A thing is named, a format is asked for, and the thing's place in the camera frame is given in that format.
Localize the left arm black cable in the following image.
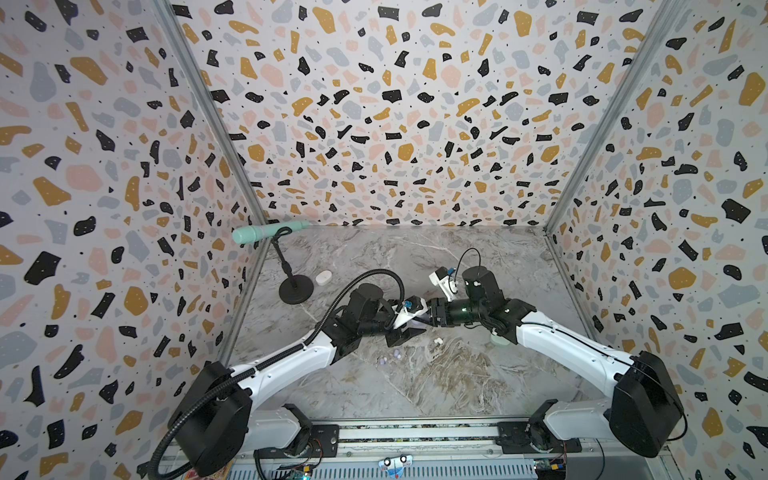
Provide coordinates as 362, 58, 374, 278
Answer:
146, 268, 406, 480

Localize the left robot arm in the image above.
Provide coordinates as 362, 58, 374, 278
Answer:
147, 283, 429, 479

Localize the right corner aluminium profile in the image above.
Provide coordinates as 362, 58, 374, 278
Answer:
545, 0, 689, 236

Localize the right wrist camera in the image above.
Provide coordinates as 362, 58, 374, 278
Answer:
429, 267, 458, 302

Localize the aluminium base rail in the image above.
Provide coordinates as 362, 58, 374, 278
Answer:
229, 417, 682, 479

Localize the small toy car sticker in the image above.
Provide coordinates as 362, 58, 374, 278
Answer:
378, 455, 413, 480

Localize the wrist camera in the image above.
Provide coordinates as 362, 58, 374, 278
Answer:
392, 296, 429, 329
429, 267, 458, 302

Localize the mint green charging case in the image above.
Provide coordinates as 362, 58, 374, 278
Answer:
489, 333, 509, 346

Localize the black microphone stand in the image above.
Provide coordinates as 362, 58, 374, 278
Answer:
270, 226, 314, 305

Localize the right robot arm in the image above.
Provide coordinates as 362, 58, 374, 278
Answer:
420, 266, 687, 458

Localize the mint green microphone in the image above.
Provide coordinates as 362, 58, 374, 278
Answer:
232, 220, 311, 245

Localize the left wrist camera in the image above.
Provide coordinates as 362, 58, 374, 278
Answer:
392, 296, 429, 329

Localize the left corner aluminium profile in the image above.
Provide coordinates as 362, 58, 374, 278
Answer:
146, 0, 268, 224

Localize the white charging case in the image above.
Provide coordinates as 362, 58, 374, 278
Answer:
315, 270, 332, 286

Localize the corner aluminium profile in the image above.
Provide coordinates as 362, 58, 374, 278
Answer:
545, 0, 689, 236
146, 0, 268, 224

